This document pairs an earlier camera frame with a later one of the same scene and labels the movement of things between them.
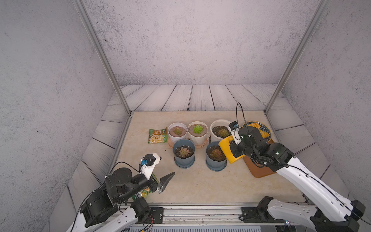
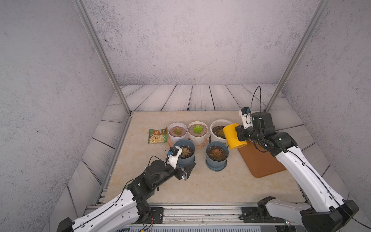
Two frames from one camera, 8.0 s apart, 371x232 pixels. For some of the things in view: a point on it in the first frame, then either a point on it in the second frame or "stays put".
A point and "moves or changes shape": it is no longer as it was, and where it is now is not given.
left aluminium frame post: x=82 y=9 stays put
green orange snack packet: x=156 y=136 stays put
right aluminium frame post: x=321 y=7 stays put
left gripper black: x=163 y=183 to x=179 y=176
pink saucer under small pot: x=170 y=143 stays put
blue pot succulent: x=184 y=151 stays put
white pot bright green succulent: x=197 y=131 stays put
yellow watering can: x=225 y=143 moves or changes shape
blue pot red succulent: x=216 y=159 stays put
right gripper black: x=234 y=148 to x=240 y=131
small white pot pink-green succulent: x=177 y=131 stays put
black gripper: x=148 y=164 to x=173 y=155
